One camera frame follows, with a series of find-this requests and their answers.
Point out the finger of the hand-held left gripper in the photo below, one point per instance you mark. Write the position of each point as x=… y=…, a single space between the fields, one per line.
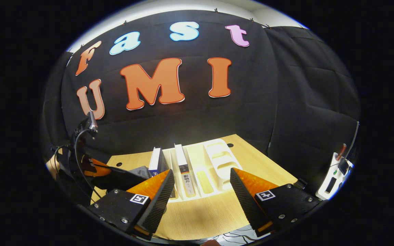
x=121 y=181

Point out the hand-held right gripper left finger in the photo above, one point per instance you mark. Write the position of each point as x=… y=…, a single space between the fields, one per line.
x=157 y=205

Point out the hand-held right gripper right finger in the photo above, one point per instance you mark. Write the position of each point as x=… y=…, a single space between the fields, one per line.
x=246 y=205

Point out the blue cover book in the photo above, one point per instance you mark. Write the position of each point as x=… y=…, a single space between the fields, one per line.
x=156 y=160

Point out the white plastic bookshelf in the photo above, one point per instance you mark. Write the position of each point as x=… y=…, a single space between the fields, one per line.
x=217 y=171

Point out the portrait cover book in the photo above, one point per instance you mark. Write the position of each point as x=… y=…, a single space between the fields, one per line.
x=183 y=164

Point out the black backdrop cloth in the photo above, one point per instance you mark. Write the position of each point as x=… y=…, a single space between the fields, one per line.
x=251 y=102

